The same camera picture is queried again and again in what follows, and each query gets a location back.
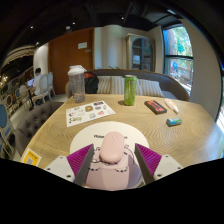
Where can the pink computer mouse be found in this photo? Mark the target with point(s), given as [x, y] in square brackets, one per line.
[112, 146]

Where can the brown curved sofa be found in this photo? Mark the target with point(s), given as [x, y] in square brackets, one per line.
[170, 83]

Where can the person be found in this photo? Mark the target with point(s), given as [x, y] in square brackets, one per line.
[37, 81]

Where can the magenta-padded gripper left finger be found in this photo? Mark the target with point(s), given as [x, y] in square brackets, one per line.
[61, 166]

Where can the white sticker sheet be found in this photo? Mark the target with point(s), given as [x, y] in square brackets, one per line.
[88, 113]

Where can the clear shaker bottle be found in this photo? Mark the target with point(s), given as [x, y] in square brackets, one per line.
[77, 86]

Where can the white cat-print mouse pad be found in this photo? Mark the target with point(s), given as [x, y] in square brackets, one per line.
[86, 135]

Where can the grey tufted chair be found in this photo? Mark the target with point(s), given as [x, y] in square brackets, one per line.
[31, 125]

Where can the tall black-framed window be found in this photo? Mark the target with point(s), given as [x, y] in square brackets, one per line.
[178, 56]

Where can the black and red box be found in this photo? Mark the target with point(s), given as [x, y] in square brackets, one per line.
[155, 107]

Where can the brown wooden door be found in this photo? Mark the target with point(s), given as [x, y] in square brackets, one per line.
[65, 66]

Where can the striped cushion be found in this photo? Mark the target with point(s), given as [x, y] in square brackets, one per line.
[104, 85]
[150, 88]
[117, 85]

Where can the group of white chairs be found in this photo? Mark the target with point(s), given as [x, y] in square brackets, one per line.
[46, 88]

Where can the laptop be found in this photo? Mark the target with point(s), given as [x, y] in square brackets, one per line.
[30, 82]

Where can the arched glass-door cabinet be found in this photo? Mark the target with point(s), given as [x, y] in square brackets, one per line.
[140, 53]

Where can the small green-blue pack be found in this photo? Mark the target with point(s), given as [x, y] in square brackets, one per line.
[174, 122]

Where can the green drink can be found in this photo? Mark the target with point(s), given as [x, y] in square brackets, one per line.
[130, 90]

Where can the white plastic packet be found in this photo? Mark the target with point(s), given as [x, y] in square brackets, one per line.
[171, 105]

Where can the yellow square sticker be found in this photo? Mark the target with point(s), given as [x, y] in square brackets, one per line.
[31, 157]

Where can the white door sign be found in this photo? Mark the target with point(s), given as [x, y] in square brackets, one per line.
[82, 45]

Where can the blue-backed chair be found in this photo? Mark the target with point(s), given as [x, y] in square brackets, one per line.
[4, 125]

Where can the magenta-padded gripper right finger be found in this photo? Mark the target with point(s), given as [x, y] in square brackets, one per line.
[165, 165]

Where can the black bag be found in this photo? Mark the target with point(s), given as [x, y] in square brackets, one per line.
[91, 84]

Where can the large curved window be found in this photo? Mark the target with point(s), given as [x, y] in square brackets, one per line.
[220, 110]

